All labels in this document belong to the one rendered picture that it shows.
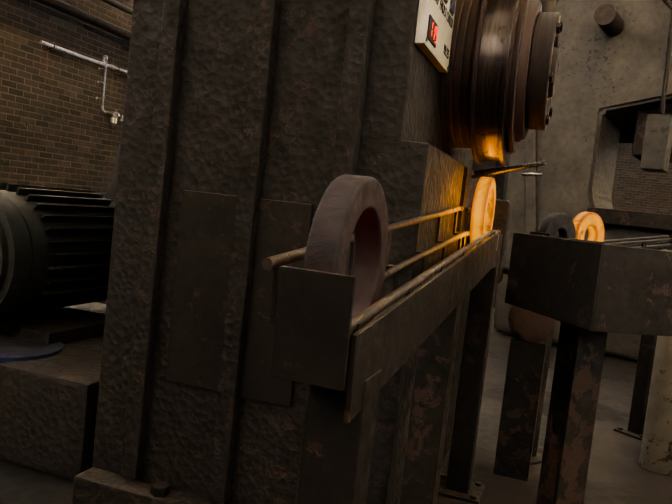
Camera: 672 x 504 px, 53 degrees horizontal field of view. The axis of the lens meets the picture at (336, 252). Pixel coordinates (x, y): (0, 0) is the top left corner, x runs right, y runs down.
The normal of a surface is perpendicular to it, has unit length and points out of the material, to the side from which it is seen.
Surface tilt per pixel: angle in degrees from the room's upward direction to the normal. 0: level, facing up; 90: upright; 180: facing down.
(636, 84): 90
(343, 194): 40
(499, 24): 75
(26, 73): 90
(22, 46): 90
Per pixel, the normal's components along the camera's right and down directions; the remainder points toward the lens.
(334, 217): -0.22, -0.48
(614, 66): -0.55, 0.00
